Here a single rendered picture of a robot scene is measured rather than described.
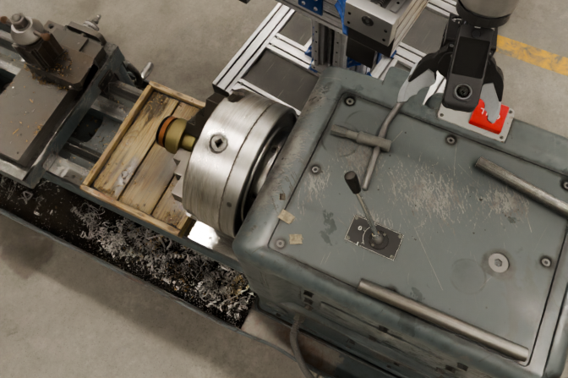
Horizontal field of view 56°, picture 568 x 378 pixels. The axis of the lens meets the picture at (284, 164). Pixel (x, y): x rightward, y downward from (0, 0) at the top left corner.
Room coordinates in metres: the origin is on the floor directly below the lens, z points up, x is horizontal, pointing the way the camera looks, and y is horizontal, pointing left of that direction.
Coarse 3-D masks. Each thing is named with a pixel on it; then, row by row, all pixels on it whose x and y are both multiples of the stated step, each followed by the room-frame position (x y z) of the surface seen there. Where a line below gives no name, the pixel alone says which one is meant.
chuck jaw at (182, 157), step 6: (180, 150) 0.53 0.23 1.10; (174, 156) 0.51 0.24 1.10; (180, 156) 0.51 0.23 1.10; (186, 156) 0.51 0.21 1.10; (180, 162) 0.50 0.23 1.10; (186, 162) 0.49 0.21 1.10; (180, 168) 0.48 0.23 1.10; (180, 174) 0.47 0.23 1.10; (180, 180) 0.45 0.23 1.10; (180, 186) 0.44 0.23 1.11; (174, 192) 0.43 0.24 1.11; (180, 192) 0.42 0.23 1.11; (174, 198) 0.42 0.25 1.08; (180, 198) 0.41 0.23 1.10
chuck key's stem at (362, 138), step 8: (336, 128) 0.45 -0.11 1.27; (344, 128) 0.45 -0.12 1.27; (344, 136) 0.44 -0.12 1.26; (352, 136) 0.43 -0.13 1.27; (360, 136) 0.43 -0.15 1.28; (368, 136) 0.43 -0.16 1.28; (376, 136) 0.43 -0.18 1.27; (368, 144) 0.42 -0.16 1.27; (376, 144) 0.41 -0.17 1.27; (384, 144) 0.41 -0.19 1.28
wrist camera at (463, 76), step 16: (464, 32) 0.42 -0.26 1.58; (480, 32) 0.42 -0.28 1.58; (464, 48) 0.40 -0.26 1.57; (480, 48) 0.40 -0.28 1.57; (464, 64) 0.38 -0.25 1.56; (480, 64) 0.38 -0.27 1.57; (448, 80) 0.36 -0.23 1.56; (464, 80) 0.36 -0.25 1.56; (480, 80) 0.35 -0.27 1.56; (448, 96) 0.34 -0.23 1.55; (464, 96) 0.34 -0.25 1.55
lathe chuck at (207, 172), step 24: (264, 96) 0.60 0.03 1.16; (216, 120) 0.52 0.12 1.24; (240, 120) 0.51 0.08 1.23; (240, 144) 0.46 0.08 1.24; (192, 168) 0.43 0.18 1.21; (216, 168) 0.42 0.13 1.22; (192, 192) 0.40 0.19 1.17; (216, 192) 0.38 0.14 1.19; (192, 216) 0.38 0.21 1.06; (216, 216) 0.35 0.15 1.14
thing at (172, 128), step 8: (168, 120) 0.60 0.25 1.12; (176, 120) 0.60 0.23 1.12; (184, 120) 0.60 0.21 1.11; (160, 128) 0.58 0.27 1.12; (168, 128) 0.58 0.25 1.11; (176, 128) 0.57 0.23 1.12; (184, 128) 0.57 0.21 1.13; (160, 136) 0.56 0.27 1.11; (168, 136) 0.56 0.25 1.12; (176, 136) 0.55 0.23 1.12; (184, 136) 0.56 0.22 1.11; (192, 136) 0.55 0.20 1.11; (160, 144) 0.56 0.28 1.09; (168, 144) 0.54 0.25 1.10; (176, 144) 0.54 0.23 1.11; (184, 144) 0.54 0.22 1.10; (192, 144) 0.54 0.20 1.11; (176, 152) 0.52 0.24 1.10
